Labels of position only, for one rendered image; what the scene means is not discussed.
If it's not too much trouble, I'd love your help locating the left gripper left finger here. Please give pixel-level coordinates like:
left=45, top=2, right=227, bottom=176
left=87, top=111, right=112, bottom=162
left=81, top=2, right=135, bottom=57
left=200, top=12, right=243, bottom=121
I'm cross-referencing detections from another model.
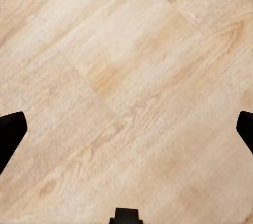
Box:
left=0, top=111, right=27, bottom=174

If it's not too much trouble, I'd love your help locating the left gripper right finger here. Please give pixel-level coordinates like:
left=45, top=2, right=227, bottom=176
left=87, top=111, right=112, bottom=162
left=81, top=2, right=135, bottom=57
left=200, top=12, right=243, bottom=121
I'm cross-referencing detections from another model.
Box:
left=236, top=111, right=253, bottom=154

